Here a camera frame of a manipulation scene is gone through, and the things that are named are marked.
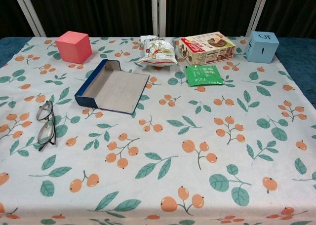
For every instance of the cookie box with red print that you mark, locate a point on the cookie box with red print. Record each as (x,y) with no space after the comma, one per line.
(207,49)

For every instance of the black curtain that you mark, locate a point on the black curtain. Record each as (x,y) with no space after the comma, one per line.
(98,10)

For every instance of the white snack bag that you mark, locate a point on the white snack bag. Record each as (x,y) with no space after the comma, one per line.
(156,52)

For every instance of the white frame post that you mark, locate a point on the white frame post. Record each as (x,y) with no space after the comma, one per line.
(256,12)
(159,12)
(29,12)

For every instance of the blue cardboard box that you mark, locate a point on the blue cardboard box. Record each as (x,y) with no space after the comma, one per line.
(118,88)

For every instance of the light blue numbered cube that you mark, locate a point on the light blue numbered cube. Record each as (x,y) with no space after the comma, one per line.
(261,48)

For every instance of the pink cube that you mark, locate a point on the pink cube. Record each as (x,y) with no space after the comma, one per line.
(72,47)

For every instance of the green tea sachet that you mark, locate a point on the green tea sachet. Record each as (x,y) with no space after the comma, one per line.
(203,75)

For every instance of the floral tablecloth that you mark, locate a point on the floral tablecloth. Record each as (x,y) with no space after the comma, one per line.
(158,148)

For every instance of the black frame eyeglasses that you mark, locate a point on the black frame eyeglasses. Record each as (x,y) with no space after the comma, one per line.
(47,130)

